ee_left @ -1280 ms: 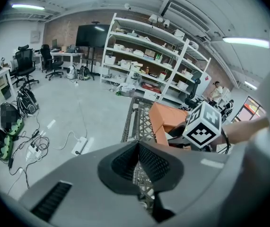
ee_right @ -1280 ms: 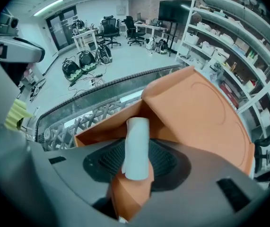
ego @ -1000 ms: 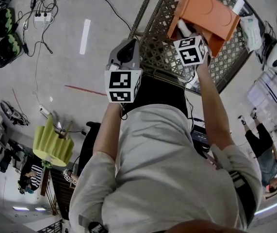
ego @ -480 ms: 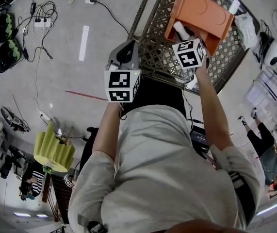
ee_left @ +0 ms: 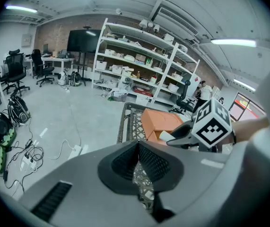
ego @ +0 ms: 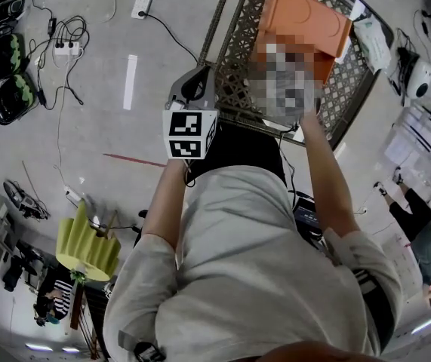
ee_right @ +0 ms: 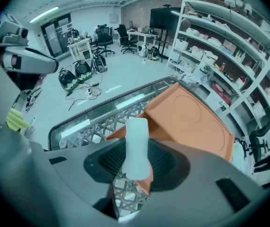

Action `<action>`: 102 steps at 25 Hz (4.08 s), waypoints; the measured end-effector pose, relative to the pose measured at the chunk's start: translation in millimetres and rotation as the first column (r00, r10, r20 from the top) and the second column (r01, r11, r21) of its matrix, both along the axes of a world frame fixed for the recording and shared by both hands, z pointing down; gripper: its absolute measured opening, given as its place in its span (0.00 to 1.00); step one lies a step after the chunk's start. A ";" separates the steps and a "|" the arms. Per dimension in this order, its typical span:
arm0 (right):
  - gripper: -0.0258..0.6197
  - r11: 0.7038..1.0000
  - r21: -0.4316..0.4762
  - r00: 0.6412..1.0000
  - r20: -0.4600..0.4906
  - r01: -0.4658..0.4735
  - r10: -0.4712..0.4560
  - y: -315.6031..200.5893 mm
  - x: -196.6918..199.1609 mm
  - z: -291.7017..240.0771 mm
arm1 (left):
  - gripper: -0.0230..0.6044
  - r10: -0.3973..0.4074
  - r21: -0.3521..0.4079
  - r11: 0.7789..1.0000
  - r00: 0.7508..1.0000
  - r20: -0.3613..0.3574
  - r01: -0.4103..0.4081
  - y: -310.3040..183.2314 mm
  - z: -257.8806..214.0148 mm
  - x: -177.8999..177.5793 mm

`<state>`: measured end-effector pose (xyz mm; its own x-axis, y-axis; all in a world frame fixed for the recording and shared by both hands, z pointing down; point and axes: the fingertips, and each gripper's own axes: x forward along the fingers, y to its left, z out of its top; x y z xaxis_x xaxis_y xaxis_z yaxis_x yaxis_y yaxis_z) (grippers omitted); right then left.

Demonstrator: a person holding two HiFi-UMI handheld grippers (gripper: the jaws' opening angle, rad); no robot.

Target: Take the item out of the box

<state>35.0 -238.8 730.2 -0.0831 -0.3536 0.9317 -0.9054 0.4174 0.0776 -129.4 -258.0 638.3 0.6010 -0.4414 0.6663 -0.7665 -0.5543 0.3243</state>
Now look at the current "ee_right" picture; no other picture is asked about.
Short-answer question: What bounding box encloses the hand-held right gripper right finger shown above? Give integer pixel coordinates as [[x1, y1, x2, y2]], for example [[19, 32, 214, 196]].
[[118, 137, 270, 227]]

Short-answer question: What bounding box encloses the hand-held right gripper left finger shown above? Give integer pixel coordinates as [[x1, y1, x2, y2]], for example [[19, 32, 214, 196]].
[[0, 123, 127, 227]]

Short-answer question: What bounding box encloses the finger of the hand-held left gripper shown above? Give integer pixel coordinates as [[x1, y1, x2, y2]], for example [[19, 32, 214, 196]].
[[4, 46, 60, 75]]

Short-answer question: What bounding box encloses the white plastic bottle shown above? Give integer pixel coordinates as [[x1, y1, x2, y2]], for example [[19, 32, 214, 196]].
[[121, 117, 152, 181]]

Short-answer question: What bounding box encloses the orange tissue box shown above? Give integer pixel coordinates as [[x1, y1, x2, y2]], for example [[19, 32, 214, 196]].
[[105, 82, 235, 196]]

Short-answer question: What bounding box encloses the black glass door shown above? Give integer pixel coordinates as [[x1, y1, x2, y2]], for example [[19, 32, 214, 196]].
[[41, 15, 72, 58]]

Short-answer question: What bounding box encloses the black floor device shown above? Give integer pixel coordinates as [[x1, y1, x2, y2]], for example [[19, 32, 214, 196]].
[[25, 87, 43, 112]]

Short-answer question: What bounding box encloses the yellow green folded crate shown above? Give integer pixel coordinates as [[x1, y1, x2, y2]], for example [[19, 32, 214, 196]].
[[6, 107, 31, 132]]

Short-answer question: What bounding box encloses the small white desk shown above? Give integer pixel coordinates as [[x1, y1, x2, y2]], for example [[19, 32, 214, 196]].
[[67, 38, 92, 63]]

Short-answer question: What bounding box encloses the black metal lattice table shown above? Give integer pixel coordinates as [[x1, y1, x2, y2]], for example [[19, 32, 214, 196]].
[[47, 76, 198, 223]]

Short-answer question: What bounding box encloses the black office chair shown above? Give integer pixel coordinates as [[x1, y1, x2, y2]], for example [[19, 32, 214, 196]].
[[94, 24, 115, 57], [117, 24, 138, 55], [248, 109, 270, 175]]

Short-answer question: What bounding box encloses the long white desk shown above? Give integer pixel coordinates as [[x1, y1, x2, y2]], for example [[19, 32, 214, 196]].
[[125, 31, 159, 53]]

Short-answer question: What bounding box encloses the white round-window backpack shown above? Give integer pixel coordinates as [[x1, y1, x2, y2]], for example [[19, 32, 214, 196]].
[[138, 44, 150, 58]]

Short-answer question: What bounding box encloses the black television on stand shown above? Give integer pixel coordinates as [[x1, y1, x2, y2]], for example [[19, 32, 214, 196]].
[[149, 7, 182, 63]]

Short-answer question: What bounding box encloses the white shelf bin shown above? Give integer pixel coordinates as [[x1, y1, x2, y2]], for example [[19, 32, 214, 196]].
[[174, 38, 189, 51]]

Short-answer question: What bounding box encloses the white shelving unit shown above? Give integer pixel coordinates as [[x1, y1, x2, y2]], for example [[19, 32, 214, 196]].
[[166, 0, 270, 138]]

